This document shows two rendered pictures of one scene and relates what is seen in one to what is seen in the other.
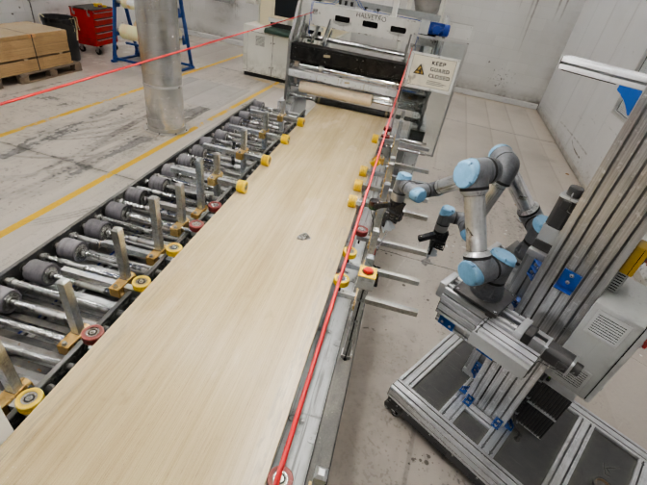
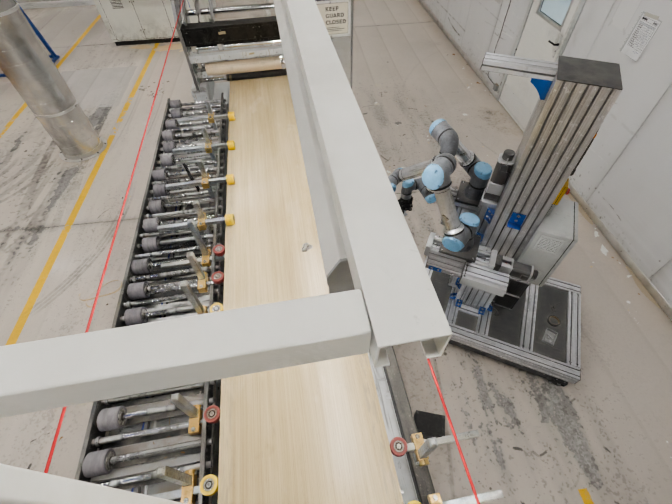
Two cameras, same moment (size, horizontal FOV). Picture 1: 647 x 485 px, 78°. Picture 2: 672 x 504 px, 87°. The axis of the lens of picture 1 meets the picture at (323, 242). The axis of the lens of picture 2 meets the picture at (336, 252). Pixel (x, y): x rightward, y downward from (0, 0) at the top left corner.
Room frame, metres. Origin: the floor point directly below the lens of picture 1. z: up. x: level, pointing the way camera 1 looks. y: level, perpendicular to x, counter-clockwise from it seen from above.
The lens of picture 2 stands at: (0.34, 0.35, 2.76)
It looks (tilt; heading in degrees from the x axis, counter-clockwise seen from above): 51 degrees down; 344
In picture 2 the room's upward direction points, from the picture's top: 2 degrees counter-clockwise
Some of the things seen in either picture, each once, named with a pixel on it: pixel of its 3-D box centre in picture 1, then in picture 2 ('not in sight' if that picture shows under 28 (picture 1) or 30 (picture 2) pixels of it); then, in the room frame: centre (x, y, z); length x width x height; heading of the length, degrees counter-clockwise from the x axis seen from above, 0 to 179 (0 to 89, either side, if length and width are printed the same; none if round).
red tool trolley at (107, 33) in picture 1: (95, 29); not in sight; (8.53, 5.24, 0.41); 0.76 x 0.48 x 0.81; 176
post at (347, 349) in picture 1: (354, 322); not in sight; (1.25, -0.20, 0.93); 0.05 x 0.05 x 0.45; 83
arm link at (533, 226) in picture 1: (540, 230); (480, 174); (1.87, -1.12, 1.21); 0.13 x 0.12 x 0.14; 0
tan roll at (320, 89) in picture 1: (353, 96); (263, 64); (4.42, -0.06, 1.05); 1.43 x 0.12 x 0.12; 83
